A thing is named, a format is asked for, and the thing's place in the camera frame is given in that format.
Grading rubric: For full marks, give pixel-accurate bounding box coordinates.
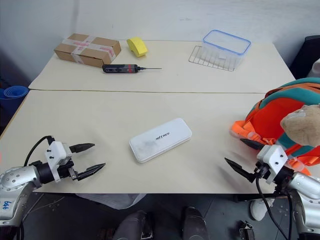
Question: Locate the translucent plastic sheet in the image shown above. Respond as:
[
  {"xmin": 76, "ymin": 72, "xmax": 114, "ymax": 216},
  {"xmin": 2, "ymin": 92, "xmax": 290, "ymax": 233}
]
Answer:
[{"xmin": 74, "ymin": 192, "xmax": 149, "ymax": 210}]

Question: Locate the black chair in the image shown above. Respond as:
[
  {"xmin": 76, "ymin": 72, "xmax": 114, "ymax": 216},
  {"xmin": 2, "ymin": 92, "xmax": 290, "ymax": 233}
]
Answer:
[{"xmin": 289, "ymin": 35, "xmax": 320, "ymax": 81}]

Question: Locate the metal wire rack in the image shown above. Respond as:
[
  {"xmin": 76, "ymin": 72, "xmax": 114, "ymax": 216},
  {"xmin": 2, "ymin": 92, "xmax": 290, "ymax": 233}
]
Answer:
[{"xmin": 187, "ymin": 45, "xmax": 237, "ymax": 73}]

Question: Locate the small black metal clamp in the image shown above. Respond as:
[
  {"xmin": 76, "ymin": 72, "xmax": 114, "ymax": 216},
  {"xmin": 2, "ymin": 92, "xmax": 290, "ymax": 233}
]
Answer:
[{"xmin": 238, "ymin": 220, "xmax": 256, "ymax": 240}]

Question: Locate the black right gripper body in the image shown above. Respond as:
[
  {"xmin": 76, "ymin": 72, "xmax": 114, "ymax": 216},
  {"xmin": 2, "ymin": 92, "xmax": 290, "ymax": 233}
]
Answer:
[{"xmin": 253, "ymin": 161, "xmax": 273, "ymax": 180}]

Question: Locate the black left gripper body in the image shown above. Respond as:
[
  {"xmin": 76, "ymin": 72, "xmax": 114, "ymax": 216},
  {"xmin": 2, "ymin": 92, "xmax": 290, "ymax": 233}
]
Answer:
[{"xmin": 57, "ymin": 160, "xmax": 78, "ymax": 182}]

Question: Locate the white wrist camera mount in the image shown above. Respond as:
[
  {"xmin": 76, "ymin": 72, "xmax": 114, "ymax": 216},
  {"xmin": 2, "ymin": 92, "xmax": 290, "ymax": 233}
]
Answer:
[
  {"xmin": 256, "ymin": 144, "xmax": 289, "ymax": 185},
  {"xmin": 44, "ymin": 141, "xmax": 74, "ymax": 183}
]

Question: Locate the taped cardboard box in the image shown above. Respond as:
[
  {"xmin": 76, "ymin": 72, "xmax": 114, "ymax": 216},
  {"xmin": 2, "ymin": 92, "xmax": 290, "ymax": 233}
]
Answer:
[{"xmin": 53, "ymin": 33, "xmax": 122, "ymax": 68}]

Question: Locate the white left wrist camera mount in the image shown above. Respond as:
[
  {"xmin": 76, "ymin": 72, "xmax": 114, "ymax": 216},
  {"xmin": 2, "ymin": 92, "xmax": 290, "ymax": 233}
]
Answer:
[{"xmin": 44, "ymin": 141, "xmax": 74, "ymax": 183}]

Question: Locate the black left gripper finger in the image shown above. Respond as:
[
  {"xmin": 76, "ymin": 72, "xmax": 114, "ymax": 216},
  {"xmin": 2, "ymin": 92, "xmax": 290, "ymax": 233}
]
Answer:
[
  {"xmin": 74, "ymin": 162, "xmax": 107, "ymax": 182},
  {"xmin": 69, "ymin": 142, "xmax": 96, "ymax": 154}
]

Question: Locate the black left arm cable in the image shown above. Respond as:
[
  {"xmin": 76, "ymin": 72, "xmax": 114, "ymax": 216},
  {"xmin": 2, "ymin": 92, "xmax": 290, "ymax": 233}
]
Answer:
[{"xmin": 23, "ymin": 135, "xmax": 56, "ymax": 167}]

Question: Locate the dark rounded shape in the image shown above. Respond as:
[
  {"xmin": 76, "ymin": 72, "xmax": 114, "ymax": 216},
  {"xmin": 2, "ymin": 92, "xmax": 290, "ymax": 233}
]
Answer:
[
  {"xmin": 180, "ymin": 205, "xmax": 211, "ymax": 240},
  {"xmin": 112, "ymin": 209, "xmax": 155, "ymax": 240}
]

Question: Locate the white rectangular case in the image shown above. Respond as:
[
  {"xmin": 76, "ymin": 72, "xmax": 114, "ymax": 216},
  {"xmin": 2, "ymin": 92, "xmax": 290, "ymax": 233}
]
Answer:
[{"xmin": 128, "ymin": 117, "xmax": 193, "ymax": 165}]

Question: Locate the white rounded object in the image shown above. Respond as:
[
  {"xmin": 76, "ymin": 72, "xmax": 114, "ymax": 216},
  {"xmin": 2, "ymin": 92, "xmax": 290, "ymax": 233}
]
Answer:
[{"xmin": 250, "ymin": 198, "xmax": 270, "ymax": 222}]

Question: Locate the orange and teal backpack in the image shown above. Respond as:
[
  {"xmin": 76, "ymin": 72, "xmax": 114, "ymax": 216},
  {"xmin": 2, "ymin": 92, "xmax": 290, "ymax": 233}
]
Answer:
[{"xmin": 229, "ymin": 77, "xmax": 320, "ymax": 176}]

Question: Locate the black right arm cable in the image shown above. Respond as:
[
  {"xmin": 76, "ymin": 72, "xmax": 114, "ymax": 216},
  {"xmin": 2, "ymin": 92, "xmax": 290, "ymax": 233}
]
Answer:
[{"xmin": 254, "ymin": 174, "xmax": 294, "ymax": 240}]

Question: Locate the black electric screwdriver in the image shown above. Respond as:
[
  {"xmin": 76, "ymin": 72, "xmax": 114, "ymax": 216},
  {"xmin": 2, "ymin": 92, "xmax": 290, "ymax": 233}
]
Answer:
[{"xmin": 102, "ymin": 63, "xmax": 163, "ymax": 75}]

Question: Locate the clear container with blue rim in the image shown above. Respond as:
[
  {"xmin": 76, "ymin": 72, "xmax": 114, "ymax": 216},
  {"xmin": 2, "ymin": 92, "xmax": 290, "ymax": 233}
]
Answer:
[{"xmin": 201, "ymin": 29, "xmax": 252, "ymax": 71}]

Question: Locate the yellow foam block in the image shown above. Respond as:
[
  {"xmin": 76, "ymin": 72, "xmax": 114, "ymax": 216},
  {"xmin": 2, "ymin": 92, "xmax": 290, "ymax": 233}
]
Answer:
[{"xmin": 126, "ymin": 36, "xmax": 149, "ymax": 58}]

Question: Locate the beige plush toy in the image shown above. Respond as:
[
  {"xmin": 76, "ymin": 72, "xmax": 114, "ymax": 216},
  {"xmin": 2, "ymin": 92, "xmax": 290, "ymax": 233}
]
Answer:
[{"xmin": 280, "ymin": 103, "xmax": 320, "ymax": 147}]

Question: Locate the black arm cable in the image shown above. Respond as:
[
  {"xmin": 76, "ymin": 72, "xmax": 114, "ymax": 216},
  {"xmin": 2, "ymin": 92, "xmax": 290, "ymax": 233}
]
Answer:
[
  {"xmin": 23, "ymin": 135, "xmax": 56, "ymax": 167},
  {"xmin": 254, "ymin": 174, "xmax": 294, "ymax": 240}
]

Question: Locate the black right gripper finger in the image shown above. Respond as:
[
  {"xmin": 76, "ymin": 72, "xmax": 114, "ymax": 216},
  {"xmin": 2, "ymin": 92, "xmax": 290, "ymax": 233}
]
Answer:
[
  {"xmin": 223, "ymin": 157, "xmax": 257, "ymax": 184},
  {"xmin": 239, "ymin": 138, "xmax": 266, "ymax": 151}
]

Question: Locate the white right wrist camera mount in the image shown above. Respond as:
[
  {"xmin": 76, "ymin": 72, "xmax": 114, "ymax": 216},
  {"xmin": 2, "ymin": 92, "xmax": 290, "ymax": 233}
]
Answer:
[{"xmin": 256, "ymin": 144, "xmax": 289, "ymax": 185}]

